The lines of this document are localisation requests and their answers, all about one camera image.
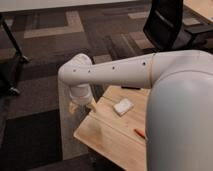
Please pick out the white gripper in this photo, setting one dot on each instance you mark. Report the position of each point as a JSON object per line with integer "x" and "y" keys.
{"x": 81, "y": 95}

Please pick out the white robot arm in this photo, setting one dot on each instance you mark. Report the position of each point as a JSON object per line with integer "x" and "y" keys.
{"x": 179, "y": 114}

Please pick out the orange carrot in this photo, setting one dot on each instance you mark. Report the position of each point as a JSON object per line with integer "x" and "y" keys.
{"x": 140, "y": 133}

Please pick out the white sponge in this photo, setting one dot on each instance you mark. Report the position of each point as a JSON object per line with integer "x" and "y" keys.
{"x": 123, "y": 106}

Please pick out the black office chair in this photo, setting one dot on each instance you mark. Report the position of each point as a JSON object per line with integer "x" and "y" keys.
{"x": 165, "y": 30}

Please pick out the wooden desk in background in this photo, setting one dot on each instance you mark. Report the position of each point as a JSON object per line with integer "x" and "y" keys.
{"x": 204, "y": 8}

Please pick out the black rectangular block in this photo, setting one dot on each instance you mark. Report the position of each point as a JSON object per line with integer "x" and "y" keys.
{"x": 131, "y": 88}

